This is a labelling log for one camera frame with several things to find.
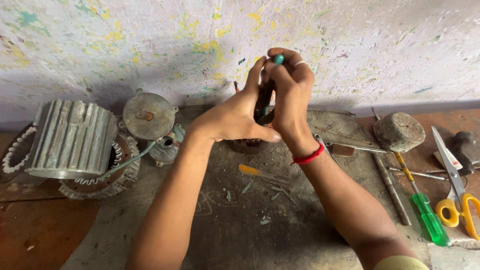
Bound small grey motor end cover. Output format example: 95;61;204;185
148;124;186;168

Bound black tool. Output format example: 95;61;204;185
448;131;480;177

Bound red thread bracelet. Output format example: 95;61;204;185
290;144;325;166

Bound person's left hand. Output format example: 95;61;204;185
186;56;283;144

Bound small motor stator copper windings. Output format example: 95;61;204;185
225;108;280;155

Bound green cable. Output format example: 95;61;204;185
98;140;157;182

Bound scattered green insulation scraps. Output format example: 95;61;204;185
223;180;298;226

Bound pale yellow sleeve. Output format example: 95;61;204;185
373;255;430;270

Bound green handled screwdriver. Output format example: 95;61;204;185
392;151;453;248

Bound ribbed grey motor housing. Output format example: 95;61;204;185
24;98;120;180

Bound round grey motor end cover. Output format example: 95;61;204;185
119;88;179;141

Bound white packet with red label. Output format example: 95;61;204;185
433;150;464;172

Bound grey work board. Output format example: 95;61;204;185
61;106;433;270

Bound thick metal rod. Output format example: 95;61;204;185
371;152;412;227

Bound dark tool with teal cap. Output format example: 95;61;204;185
258;54;285;125

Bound dark stator with white windings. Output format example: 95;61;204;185
0;124;38;184

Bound heavy grey hammer head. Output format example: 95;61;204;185
373;111;427;153

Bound large stator with white windings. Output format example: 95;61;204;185
58;129;142;200

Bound person's right hand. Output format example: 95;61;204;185
261;47;324;159

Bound thin metal rod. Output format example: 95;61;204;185
388;167;449;182

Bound rusty flat chisel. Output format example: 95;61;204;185
325;141;389;158

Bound wooden stick with orange paint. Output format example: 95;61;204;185
238;163;292;187

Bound yellow handled scissors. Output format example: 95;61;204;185
431;125;480;241

